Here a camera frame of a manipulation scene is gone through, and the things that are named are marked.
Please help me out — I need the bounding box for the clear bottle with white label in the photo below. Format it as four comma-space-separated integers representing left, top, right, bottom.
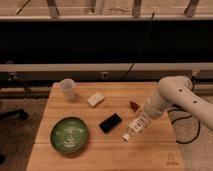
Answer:
122, 116, 151, 142

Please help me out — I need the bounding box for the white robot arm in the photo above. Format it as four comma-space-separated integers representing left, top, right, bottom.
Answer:
138, 76, 213, 131

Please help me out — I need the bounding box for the green ceramic bowl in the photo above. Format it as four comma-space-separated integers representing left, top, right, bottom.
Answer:
50, 117, 89, 155

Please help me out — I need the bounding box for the dark red wrapped candy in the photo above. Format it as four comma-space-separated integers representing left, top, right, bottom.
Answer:
130, 101, 140, 112

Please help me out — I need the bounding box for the black rectangular block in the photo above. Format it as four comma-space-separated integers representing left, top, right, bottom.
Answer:
99, 113, 122, 134

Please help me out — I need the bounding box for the white sponge block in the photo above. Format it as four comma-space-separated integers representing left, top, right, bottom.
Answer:
87, 92, 104, 107

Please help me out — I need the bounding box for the clear plastic cup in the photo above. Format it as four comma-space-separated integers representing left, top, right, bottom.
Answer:
59, 79, 75, 100

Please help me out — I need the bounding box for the black chair base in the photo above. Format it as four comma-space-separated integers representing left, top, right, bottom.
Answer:
0, 109, 29, 120

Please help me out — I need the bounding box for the black cable on floor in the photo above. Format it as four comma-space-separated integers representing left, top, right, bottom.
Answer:
168, 105, 202, 145

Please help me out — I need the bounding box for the black cable on wall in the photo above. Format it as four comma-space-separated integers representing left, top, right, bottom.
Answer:
119, 11, 156, 82

